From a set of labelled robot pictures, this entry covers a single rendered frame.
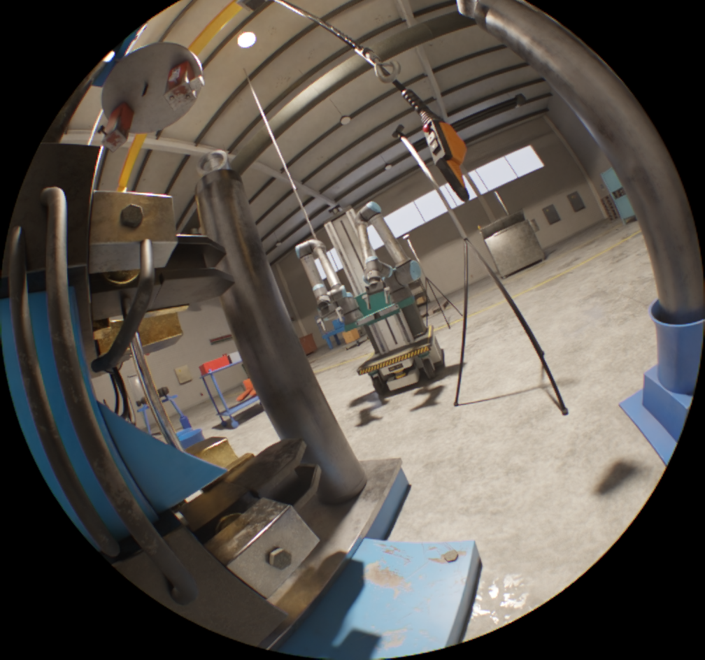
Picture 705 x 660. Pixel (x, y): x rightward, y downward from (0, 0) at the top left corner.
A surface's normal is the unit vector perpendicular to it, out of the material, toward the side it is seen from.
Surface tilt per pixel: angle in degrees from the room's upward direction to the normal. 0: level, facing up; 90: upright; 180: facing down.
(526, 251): 90
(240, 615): 90
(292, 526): 90
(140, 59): 180
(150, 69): 180
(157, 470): 90
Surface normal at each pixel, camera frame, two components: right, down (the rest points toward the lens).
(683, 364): -0.91, 0.40
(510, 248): -0.51, 0.18
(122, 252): 0.40, 0.91
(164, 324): 0.66, -0.33
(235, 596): 0.80, -0.38
